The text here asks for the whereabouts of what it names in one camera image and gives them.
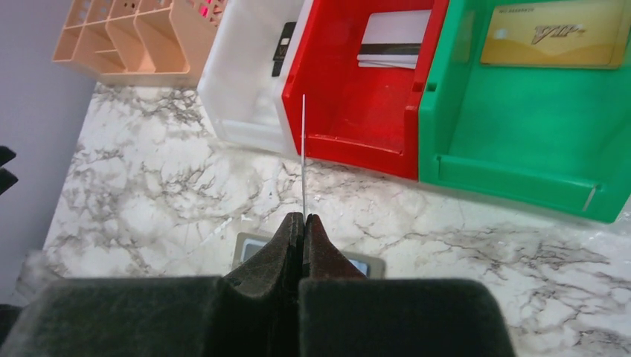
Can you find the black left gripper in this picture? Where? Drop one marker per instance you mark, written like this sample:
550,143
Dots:
7,179

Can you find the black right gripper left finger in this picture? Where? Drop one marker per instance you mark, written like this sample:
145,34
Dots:
251,311

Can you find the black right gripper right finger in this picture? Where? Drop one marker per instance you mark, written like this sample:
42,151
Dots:
341,312

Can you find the grey metal card holder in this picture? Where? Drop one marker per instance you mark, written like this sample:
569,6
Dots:
249,244

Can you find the peach plastic desk organizer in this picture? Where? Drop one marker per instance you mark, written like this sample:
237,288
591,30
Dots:
140,43

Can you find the red plastic bin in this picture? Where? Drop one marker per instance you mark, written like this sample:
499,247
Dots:
342,112

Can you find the white plastic bin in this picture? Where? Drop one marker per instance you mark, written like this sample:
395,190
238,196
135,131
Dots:
237,90

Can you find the green plastic bin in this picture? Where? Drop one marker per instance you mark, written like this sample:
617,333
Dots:
557,138

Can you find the white magnetic stripe card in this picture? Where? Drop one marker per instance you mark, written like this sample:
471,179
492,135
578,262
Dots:
393,39

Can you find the black card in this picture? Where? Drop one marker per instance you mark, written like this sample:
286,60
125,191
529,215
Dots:
282,48

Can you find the gold card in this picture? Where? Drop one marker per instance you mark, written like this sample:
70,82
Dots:
558,34

